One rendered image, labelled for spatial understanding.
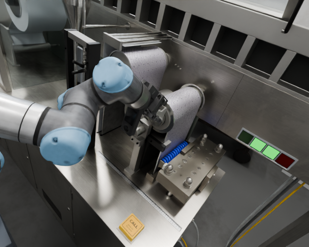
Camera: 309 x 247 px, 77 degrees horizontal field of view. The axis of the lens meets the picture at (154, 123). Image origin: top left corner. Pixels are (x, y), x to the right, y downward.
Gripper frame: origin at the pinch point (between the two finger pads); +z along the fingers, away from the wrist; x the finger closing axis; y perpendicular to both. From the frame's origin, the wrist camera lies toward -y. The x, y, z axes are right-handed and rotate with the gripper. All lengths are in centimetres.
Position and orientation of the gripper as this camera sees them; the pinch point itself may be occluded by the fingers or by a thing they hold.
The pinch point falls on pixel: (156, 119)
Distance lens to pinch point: 72.3
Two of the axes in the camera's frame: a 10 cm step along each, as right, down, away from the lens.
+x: -7.5, -5.3, 4.0
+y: 5.8, -8.2, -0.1
